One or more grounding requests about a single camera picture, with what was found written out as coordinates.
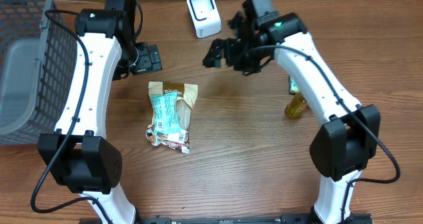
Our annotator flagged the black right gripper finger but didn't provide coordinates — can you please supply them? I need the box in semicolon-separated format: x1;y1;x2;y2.
227;11;244;30
202;39;224;68

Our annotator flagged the brown Pantree pouch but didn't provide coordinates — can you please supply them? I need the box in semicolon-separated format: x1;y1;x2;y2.
148;81;198;130

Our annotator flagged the light green snack packet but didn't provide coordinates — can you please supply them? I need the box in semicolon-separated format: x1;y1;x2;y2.
151;93;181;135

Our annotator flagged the small green tissue packet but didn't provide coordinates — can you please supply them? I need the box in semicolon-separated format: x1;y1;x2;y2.
289;77;300;94

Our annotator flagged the clear bottle with silver cap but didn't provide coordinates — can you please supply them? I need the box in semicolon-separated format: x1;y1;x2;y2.
285;93;308;118

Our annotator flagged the brown white wrapper packet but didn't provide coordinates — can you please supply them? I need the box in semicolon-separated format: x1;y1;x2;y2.
145;126;190;154

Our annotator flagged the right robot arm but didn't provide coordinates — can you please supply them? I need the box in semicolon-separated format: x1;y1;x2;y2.
203;0;380;223

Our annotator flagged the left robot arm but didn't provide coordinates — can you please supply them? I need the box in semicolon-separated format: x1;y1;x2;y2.
38;0;162;223

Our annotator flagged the grey plastic mesh basket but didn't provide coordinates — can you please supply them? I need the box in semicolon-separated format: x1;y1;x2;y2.
1;0;77;145

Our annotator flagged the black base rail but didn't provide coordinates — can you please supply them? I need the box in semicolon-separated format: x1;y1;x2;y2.
79;213;374;224

